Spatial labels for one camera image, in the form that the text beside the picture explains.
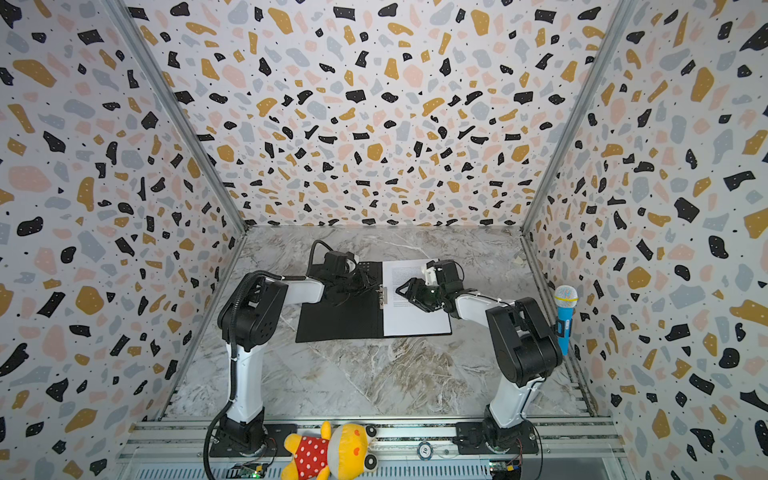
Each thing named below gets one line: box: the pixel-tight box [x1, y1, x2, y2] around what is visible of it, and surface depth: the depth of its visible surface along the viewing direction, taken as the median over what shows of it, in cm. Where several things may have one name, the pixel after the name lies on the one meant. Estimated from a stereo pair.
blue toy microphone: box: [554, 285, 579, 356], surface depth 72 cm
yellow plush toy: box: [282, 421, 378, 480], surface depth 68 cm
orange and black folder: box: [295, 260, 453, 343], surface depth 95 cm
